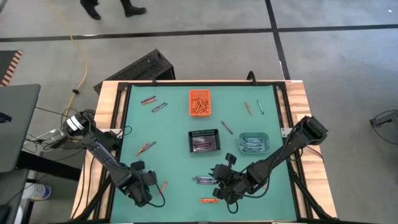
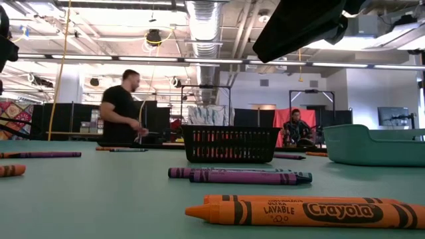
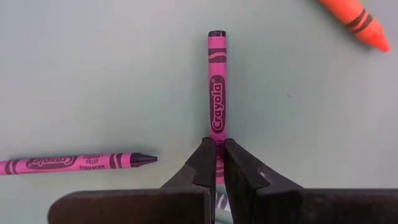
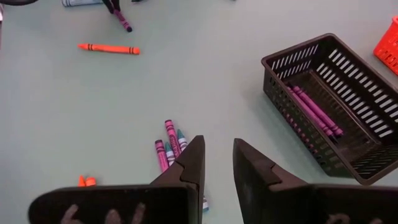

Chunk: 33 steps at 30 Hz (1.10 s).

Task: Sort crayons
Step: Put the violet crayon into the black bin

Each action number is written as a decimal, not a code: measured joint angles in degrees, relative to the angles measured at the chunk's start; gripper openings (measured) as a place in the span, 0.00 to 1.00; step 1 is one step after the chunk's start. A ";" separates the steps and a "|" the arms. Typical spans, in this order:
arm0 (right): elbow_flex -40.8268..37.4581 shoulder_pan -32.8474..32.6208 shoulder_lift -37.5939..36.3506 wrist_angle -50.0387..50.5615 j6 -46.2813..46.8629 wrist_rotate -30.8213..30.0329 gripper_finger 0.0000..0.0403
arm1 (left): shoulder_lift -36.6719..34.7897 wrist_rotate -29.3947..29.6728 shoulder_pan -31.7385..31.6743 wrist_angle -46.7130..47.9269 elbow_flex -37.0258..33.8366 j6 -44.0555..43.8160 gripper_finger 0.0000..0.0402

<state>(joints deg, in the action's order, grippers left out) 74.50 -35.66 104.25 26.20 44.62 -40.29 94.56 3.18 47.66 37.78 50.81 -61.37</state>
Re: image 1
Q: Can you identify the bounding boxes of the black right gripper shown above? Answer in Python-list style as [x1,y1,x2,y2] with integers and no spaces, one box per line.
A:
[210,164,250,205]

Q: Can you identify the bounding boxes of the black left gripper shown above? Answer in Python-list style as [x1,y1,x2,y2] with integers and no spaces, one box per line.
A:
[116,169,158,208]

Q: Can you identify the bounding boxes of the black slotted plastic basket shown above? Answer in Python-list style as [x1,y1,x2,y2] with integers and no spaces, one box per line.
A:
[187,128,221,154]

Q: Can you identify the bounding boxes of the blue violet crayon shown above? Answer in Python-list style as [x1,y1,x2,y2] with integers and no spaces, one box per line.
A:
[139,141,157,155]

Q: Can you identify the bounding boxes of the teal plastic bin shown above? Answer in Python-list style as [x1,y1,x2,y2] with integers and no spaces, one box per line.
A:
[238,131,271,155]

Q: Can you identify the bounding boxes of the green table mat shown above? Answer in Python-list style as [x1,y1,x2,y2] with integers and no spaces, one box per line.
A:
[110,84,299,223]

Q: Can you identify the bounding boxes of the orange slotted plastic basket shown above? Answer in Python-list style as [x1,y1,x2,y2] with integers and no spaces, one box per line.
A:
[188,89,212,118]

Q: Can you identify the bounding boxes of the white blue canister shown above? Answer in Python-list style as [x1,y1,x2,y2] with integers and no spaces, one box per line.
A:
[22,182,52,202]

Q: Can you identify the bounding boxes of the grey power strip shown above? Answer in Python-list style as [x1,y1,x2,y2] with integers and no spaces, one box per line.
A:
[29,129,68,147]

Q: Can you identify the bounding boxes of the black crate on floor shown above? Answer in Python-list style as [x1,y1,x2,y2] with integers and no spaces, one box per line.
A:
[93,49,176,95]

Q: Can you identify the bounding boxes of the dark grey side desk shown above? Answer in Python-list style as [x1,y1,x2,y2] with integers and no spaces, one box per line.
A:
[0,83,42,174]

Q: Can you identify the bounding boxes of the person's black shoes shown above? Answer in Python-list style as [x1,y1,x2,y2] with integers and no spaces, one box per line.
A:
[80,0,147,21]

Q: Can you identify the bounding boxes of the black mat orange striped edge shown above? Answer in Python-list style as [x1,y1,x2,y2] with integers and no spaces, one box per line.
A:
[0,49,24,87]

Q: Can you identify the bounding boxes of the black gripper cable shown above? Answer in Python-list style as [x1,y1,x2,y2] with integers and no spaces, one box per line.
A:
[226,200,239,215]
[148,182,167,208]

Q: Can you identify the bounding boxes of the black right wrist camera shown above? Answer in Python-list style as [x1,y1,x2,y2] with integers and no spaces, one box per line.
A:
[224,152,238,166]

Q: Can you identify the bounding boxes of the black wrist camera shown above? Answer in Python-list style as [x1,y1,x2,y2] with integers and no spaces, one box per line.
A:
[224,152,238,166]
[130,160,146,172]

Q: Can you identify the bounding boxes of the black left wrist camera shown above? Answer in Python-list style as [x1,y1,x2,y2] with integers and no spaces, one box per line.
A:
[130,160,146,172]

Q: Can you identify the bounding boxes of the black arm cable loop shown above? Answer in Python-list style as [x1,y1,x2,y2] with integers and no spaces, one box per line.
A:
[119,125,134,138]

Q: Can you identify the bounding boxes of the grey metal bracket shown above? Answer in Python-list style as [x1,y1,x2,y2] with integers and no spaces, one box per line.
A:
[280,126,295,139]

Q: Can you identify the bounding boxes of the black table frame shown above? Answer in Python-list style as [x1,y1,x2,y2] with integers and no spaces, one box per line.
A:
[71,79,343,224]

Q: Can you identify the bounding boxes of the yellow power cable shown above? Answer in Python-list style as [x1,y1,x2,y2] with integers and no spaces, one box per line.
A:
[45,0,89,125]

